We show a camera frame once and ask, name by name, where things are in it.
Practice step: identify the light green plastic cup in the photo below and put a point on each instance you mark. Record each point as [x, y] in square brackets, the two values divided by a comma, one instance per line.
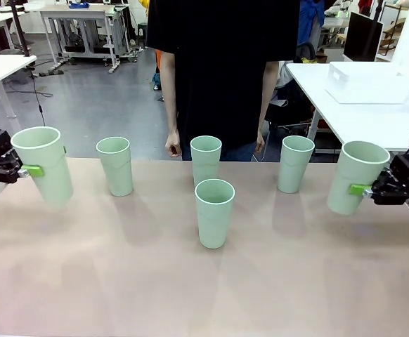
[206, 165]
[213, 221]
[294, 172]
[355, 168]
[50, 182]
[118, 175]

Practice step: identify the white plastic storage basket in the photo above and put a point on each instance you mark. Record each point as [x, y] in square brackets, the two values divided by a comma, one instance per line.
[362, 87]

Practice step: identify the person right forearm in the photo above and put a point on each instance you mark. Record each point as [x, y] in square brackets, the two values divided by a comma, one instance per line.
[171, 98]

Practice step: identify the person left forearm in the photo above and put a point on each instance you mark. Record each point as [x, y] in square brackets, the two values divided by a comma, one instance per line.
[266, 98]

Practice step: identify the person left hand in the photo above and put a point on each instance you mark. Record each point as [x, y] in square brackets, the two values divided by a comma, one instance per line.
[260, 143]

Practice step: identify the person right hand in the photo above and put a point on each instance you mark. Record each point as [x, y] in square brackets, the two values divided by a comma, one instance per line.
[173, 144]

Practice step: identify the white side table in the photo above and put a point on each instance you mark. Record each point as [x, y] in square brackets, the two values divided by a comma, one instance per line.
[348, 119]

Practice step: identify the white desk with grey leg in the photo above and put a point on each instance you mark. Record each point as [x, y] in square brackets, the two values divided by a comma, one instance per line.
[0, 70]

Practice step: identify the black stand pole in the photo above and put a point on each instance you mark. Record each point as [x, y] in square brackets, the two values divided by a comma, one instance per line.
[19, 31]

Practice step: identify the black monitor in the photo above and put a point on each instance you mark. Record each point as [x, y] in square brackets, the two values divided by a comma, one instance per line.
[362, 38]

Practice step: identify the black office chair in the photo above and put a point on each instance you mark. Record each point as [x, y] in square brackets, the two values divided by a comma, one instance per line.
[306, 52]

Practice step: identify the grey metal workbench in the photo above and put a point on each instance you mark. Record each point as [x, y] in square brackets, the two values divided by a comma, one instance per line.
[78, 14]

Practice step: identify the wooden chair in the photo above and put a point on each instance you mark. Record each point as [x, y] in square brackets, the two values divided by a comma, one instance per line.
[392, 33]

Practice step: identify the green stool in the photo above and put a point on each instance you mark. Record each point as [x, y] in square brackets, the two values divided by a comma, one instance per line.
[143, 31]

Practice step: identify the person in black t-shirt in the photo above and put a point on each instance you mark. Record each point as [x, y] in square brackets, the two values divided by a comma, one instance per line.
[222, 70]

